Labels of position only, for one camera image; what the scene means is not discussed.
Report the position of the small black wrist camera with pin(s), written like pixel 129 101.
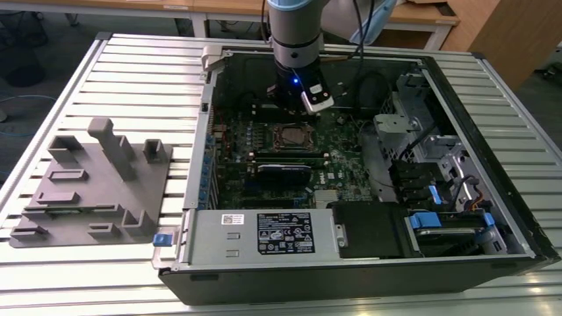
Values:
pixel 271 91

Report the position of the wooden cabinet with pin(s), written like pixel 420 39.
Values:
pixel 518 33

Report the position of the CPU socket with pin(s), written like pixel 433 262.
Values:
pixel 275 146

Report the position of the silver chipset heatsink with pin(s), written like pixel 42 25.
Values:
pixel 327 195

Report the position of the grey case latch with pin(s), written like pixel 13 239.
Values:
pixel 210 57

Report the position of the grey parts rack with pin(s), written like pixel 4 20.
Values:
pixel 100 204

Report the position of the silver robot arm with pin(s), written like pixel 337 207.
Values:
pixel 293 33

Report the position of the grey power supply unit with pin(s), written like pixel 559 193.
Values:
pixel 210 237

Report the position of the pale blue teach pendant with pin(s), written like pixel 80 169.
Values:
pixel 383 13

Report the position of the black disk bay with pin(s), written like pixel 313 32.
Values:
pixel 412 179

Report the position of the blue plastic latch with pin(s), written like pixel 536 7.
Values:
pixel 161 239

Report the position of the perforated metal drive cage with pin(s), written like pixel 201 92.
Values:
pixel 403 98

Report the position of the green motherboard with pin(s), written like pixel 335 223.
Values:
pixel 347 171

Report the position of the blue disk carrier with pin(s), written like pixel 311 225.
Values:
pixel 433 195
pixel 423 220

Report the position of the silver CPU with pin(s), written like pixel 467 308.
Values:
pixel 292 135

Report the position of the green RAM stick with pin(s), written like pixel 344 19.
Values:
pixel 284 161

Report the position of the black graphics card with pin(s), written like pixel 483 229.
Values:
pixel 280 177

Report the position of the black PC case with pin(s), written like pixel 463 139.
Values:
pixel 307 286

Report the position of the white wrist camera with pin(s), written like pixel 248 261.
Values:
pixel 320 104

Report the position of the hard disk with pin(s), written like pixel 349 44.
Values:
pixel 443 232

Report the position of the silver metal bracket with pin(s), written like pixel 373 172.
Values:
pixel 389 124

